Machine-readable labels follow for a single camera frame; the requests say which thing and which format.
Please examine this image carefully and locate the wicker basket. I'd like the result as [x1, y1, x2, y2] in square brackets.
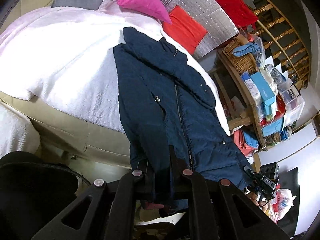
[222, 37, 258, 75]

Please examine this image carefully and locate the clear plastic container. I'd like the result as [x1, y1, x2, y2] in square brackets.
[278, 78, 305, 127]

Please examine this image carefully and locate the wooden side table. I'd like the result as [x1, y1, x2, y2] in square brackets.
[208, 49, 266, 172]

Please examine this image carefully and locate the navy blue puffer jacket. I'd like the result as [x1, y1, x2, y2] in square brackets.
[113, 27, 252, 209]

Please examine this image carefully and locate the silver foil insulation panel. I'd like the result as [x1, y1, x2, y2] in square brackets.
[160, 0, 239, 60]

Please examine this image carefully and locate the white plastic bag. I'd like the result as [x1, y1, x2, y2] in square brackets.
[265, 189, 296, 224]

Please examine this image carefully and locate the white fluffy blanket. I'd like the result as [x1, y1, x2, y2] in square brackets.
[0, 0, 231, 159]

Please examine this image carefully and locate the blue cloth in basket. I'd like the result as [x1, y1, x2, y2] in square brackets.
[232, 42, 261, 57]

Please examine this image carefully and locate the wooden stair railing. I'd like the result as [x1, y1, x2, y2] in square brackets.
[242, 0, 311, 88]

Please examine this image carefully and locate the red cloth on railing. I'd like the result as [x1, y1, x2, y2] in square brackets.
[216, 0, 258, 29]

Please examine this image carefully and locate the light blue box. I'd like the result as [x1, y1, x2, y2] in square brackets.
[250, 72, 277, 122]

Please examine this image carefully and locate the red pillow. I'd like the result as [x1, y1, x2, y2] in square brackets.
[163, 5, 208, 55]

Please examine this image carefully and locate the white patterned box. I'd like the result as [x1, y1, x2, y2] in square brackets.
[241, 71, 262, 107]

